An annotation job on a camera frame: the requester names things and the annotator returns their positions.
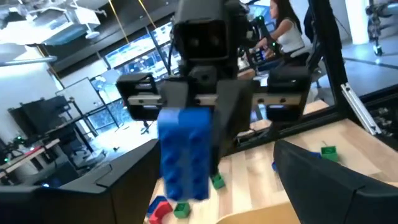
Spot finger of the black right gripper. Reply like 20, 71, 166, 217
158, 77, 191, 110
212, 79, 260, 175

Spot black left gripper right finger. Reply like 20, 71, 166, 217
272, 139, 398, 224

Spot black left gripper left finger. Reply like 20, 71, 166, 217
0, 139, 162, 224

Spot small green block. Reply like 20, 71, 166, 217
211, 173, 226, 190
173, 202, 192, 219
320, 145, 340, 162

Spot red arch block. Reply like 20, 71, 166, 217
148, 200, 174, 224

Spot person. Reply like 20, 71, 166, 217
255, 0, 312, 68

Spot cluttered desk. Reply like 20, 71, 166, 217
0, 138, 62, 187

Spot whiteboard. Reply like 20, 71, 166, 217
55, 77, 106, 116

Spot white pillar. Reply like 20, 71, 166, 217
344, 0, 371, 46

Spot black monitor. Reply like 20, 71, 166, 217
7, 95, 72, 135

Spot grey ceiling pipe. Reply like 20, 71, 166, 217
0, 55, 58, 68

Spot large glass window wall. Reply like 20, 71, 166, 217
90, 18, 187, 131

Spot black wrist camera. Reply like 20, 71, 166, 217
172, 0, 233, 63

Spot yellow hanging cord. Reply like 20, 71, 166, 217
136, 0, 157, 29
107, 0, 131, 44

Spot large ceiling duct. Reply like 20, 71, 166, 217
0, 0, 103, 46

